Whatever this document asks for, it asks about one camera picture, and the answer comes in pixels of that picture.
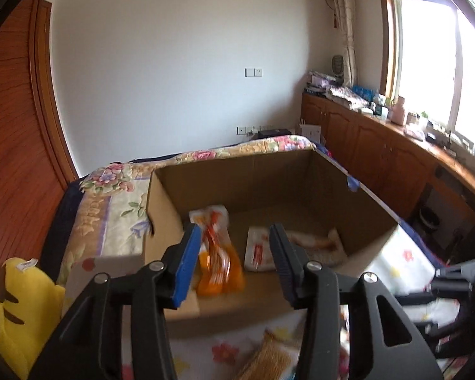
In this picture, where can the orange snack packet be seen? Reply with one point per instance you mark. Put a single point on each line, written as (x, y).
(221, 269)

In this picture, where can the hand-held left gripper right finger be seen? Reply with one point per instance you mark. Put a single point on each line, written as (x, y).
(285, 269)

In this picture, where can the cardboard box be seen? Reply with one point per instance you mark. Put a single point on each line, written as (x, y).
(241, 182)

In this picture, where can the navy blanket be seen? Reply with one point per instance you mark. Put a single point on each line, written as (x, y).
(61, 225)

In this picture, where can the window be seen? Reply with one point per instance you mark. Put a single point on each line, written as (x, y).
(427, 67)

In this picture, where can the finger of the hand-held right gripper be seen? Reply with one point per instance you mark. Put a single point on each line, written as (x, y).
(431, 299)
(455, 271)

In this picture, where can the yellow plush toy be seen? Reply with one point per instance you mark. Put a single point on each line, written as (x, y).
(23, 308)

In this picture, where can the pile of printed packages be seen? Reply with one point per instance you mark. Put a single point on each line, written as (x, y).
(340, 93)

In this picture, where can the wooden wardrobe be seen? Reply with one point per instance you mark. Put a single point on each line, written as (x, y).
(16, 126)

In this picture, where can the fruit-printed bed sheet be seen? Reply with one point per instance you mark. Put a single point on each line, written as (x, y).
(403, 261)

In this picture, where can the wooden cabinet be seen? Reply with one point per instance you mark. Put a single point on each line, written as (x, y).
(372, 146)

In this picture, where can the white wall switch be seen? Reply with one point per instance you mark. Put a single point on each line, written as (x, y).
(253, 72)

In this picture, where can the white red-label snack packet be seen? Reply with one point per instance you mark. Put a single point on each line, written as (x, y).
(257, 253)

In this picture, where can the black box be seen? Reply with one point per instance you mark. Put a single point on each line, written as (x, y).
(275, 133)

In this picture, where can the white wall socket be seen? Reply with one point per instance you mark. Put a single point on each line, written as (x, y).
(246, 130)

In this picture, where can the dark figurine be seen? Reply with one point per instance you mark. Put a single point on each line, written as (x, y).
(337, 64)

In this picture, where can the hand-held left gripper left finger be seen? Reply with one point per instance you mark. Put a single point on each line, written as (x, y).
(186, 263)

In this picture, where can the white paper bag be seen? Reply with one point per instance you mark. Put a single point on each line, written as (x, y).
(310, 131)

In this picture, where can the patterned curtain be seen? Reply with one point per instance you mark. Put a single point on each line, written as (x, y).
(346, 27)

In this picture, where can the golden brown snack packet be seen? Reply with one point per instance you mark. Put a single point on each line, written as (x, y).
(267, 358)

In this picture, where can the pink bottle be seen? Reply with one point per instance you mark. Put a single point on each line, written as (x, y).
(399, 111)

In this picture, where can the clutter of small windowsill items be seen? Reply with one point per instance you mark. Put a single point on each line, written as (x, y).
(439, 132)

